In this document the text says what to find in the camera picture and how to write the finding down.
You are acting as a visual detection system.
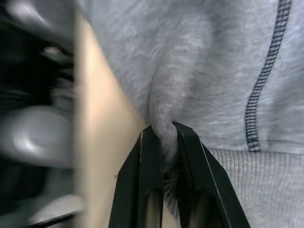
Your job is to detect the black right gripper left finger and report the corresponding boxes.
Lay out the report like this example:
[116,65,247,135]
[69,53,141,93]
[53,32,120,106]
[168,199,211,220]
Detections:
[108,125,165,228]

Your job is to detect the silver robot body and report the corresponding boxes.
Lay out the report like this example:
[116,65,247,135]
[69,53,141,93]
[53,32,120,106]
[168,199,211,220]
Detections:
[0,0,84,228]

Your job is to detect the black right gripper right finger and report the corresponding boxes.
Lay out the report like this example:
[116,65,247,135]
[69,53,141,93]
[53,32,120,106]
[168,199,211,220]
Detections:
[172,121,251,228]

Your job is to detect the grey knit jacket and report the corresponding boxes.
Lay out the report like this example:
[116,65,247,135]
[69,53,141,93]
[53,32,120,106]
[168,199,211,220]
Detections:
[77,0,304,228]

